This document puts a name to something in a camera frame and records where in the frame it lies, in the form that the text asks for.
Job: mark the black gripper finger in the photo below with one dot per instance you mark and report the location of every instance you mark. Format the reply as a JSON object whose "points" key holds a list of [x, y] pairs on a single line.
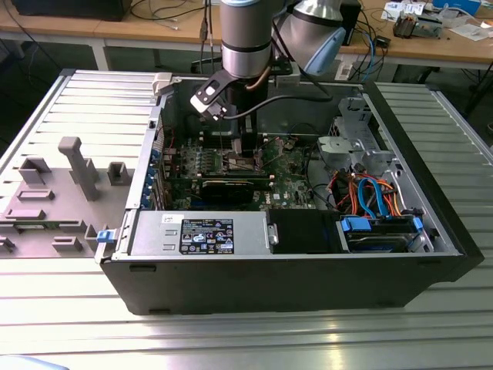
{"points": [[251, 138], [242, 135]]}

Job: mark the CPU with silver top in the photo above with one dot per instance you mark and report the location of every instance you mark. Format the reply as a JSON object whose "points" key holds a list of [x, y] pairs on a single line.
{"points": [[235, 158]]}

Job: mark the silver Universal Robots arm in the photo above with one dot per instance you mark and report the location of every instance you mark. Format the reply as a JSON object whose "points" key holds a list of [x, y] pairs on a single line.
{"points": [[244, 38]]}

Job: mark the black RAM slot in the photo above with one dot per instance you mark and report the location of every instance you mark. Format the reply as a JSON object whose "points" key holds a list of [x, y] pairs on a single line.
{"points": [[210, 140], [210, 143], [210, 136], [210, 147]]}

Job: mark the CPU socket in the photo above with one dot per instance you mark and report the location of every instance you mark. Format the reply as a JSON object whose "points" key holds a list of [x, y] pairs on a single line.
{"points": [[227, 163]]}

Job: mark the coin cell battery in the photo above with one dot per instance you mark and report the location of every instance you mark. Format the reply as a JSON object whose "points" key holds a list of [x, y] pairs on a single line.
{"points": [[289, 145]]}

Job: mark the black graphics card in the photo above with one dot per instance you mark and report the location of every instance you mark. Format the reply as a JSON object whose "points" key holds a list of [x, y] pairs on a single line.
{"points": [[227, 190]]}

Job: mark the green motherboard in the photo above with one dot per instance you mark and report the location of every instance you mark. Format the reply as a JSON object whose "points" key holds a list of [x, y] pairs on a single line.
{"points": [[292, 181]]}

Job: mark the grey case latch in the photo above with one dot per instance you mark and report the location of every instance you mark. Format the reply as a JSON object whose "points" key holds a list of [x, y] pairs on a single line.
{"points": [[161, 84]]}

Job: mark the silver drive cage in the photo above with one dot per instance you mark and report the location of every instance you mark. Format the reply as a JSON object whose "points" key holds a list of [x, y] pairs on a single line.
{"points": [[346, 150]]}

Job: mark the tall black box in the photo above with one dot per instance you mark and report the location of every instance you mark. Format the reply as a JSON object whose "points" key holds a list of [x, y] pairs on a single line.
{"points": [[352, 23]]}

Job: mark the silver power supply unit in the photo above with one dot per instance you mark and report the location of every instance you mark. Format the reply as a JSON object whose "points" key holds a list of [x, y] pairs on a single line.
{"points": [[154, 235]]}

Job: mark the small black box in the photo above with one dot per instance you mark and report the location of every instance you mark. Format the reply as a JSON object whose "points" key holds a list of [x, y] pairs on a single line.
{"points": [[383, 41]]}

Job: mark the black PC case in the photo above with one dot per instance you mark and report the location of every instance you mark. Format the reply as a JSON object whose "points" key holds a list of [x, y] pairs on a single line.
{"points": [[269, 285]]}

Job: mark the hard disk in blue carrier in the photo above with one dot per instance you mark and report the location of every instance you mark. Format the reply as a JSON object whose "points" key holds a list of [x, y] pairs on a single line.
{"points": [[377, 239]]}

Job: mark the blue case latch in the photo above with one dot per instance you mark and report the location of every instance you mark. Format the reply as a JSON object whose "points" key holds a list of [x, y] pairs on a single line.
{"points": [[106, 236]]}

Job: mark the metal heat sink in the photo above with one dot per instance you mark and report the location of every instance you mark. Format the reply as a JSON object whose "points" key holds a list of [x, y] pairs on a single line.
{"points": [[404, 25]]}

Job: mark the white paper card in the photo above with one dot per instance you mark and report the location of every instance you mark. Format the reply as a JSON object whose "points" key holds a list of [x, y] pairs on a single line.
{"points": [[396, 8]]}

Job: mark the wooden desk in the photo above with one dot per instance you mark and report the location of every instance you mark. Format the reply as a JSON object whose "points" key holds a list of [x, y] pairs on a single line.
{"points": [[58, 27], [423, 48]]}

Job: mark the grey parts rack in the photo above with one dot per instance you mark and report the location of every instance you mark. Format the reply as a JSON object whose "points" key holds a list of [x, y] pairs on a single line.
{"points": [[65, 200]]}

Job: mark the grey metal device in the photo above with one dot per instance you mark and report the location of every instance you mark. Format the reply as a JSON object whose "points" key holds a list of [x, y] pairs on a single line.
{"points": [[429, 25]]}

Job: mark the wide black box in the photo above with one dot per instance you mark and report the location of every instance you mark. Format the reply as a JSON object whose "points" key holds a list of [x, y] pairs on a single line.
{"points": [[69, 7]]}

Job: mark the green RAM stick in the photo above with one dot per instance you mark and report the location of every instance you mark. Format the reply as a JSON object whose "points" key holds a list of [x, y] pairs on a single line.
{"points": [[34, 227]]}

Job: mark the blue cardboard box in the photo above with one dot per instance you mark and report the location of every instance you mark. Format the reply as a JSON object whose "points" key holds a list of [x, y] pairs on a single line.
{"points": [[458, 5]]}

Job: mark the clear plastic bag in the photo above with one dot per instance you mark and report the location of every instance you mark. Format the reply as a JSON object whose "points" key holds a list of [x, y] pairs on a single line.
{"points": [[471, 31]]}

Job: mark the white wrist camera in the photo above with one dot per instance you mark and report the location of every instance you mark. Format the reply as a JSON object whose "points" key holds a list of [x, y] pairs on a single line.
{"points": [[206, 94]]}

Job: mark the small wrist camera box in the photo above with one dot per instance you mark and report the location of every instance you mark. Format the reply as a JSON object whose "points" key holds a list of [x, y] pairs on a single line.
{"points": [[287, 80]]}

